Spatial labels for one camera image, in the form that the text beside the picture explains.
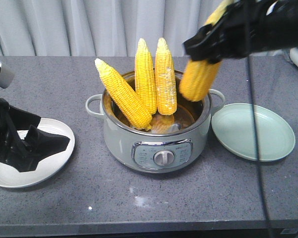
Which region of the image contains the white plate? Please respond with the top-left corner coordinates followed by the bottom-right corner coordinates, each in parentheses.
top-left (0, 118), bottom-right (75, 188)

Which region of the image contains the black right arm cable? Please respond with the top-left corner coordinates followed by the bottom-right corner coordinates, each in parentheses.
top-left (244, 14), bottom-right (275, 238)

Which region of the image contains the pale-tipped yellow corn cob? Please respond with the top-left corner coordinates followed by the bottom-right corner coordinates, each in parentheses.
top-left (94, 58), bottom-right (152, 131)

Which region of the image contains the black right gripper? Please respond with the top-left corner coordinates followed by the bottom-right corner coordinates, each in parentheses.
top-left (183, 0), bottom-right (273, 64)

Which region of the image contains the green electric cooking pot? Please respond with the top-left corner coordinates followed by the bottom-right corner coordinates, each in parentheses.
top-left (85, 89), bottom-right (225, 174)

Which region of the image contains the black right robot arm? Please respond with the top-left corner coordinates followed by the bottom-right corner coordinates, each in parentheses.
top-left (184, 0), bottom-right (298, 63)

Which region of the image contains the white-speckled yellow corn cob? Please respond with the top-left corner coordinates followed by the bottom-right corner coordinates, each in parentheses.
top-left (154, 38), bottom-right (177, 116)

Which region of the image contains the grey curtain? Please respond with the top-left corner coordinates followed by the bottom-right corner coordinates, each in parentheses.
top-left (0, 0), bottom-right (219, 57)

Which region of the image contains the plain yellow corn cob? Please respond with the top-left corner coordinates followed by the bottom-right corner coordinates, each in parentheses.
top-left (135, 38), bottom-right (157, 115)

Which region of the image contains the smooth yellow corn cob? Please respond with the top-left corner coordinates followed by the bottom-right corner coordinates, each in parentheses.
top-left (179, 0), bottom-right (234, 102)

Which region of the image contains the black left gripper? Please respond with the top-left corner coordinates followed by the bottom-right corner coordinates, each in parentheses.
top-left (0, 98), bottom-right (70, 173)

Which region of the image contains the light green plate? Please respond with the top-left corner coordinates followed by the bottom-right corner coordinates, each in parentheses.
top-left (212, 103), bottom-right (296, 162)

